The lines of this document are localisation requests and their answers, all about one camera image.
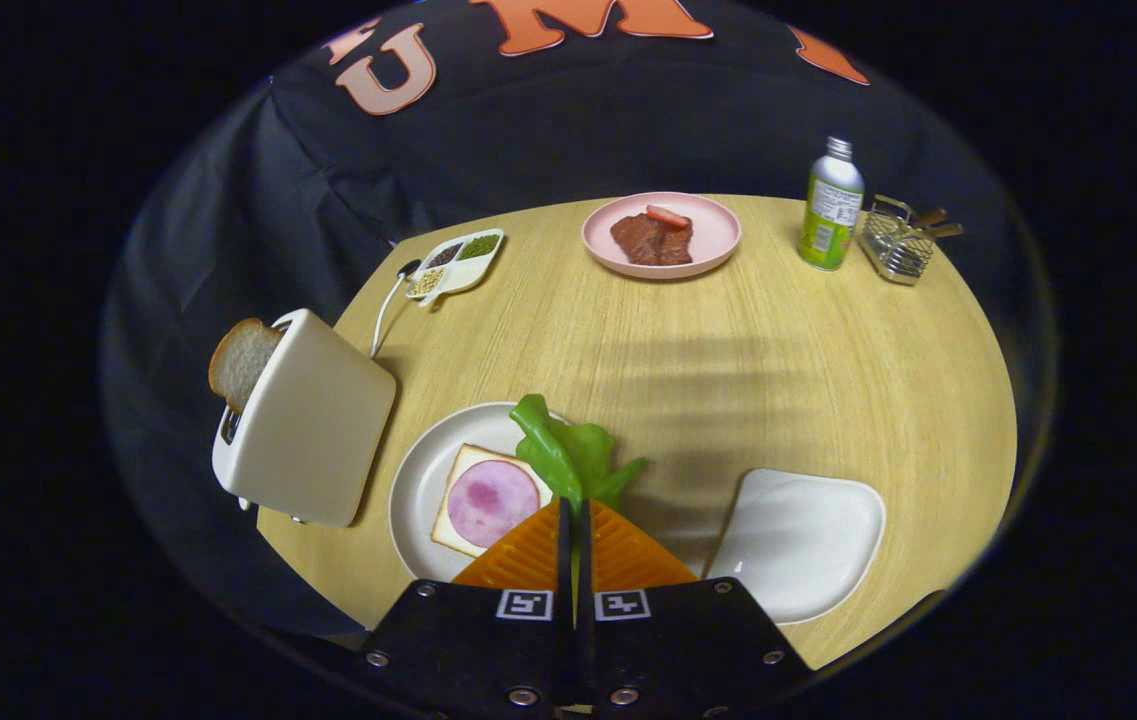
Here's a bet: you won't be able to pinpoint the white power cable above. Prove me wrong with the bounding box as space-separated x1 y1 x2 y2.
369 265 414 361

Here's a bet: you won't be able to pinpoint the pink plate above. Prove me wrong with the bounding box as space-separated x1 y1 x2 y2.
581 191 743 280

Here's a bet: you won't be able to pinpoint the wire mesh basket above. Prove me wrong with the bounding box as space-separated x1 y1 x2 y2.
858 194 937 287

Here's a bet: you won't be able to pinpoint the white bread slice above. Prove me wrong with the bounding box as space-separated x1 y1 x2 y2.
430 444 557 558

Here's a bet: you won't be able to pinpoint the brown meat slices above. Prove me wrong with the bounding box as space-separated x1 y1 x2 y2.
610 212 695 267

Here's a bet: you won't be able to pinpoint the white three-compartment tray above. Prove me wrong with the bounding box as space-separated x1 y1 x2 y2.
405 228 506 308

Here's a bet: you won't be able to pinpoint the white round plate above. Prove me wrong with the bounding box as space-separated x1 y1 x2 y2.
388 401 579 584

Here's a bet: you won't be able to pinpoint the cream white toaster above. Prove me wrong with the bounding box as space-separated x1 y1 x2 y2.
211 308 398 528

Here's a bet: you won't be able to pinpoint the green lettuce leaf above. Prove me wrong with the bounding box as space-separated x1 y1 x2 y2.
510 393 647 516

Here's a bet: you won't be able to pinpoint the white curved dish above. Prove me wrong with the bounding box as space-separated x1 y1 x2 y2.
703 468 887 626

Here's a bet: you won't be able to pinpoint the green label bottle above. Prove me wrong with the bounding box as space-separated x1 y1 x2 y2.
797 136 866 272

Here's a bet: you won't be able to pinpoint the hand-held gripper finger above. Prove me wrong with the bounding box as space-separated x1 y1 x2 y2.
578 497 814 719
360 497 577 716

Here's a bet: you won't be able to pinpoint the pink ham slice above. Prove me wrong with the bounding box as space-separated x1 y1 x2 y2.
446 459 541 549

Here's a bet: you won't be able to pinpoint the toasted bread slice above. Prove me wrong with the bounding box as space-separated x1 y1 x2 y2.
208 318 284 414

